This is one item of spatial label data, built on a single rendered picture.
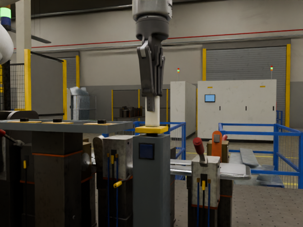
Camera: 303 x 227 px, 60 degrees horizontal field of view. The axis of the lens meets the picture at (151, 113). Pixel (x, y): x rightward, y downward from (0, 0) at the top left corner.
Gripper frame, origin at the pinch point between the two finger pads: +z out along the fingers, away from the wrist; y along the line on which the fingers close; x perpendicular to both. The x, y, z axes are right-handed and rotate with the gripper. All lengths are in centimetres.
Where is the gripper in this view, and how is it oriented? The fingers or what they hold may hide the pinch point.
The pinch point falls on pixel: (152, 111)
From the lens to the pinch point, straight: 59.6
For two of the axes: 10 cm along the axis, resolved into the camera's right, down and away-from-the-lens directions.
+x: -9.4, -0.1, 3.3
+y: 3.3, -0.3, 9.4
